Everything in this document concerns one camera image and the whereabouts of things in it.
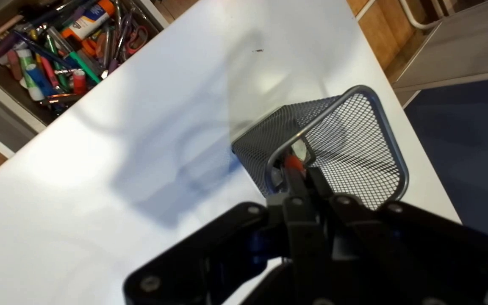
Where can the near black mesh pen bin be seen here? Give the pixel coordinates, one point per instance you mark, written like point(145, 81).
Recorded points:
point(347, 136)

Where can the red pen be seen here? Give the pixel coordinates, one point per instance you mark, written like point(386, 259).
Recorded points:
point(294, 163)

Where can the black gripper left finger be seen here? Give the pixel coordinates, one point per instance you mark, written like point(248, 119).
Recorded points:
point(308, 244)

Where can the pens in drawer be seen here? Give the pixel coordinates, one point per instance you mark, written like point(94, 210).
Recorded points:
point(62, 49)

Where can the white open drawer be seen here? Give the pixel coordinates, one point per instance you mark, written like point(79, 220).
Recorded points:
point(20, 117)

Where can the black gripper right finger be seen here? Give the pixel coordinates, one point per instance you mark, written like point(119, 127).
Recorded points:
point(386, 271)

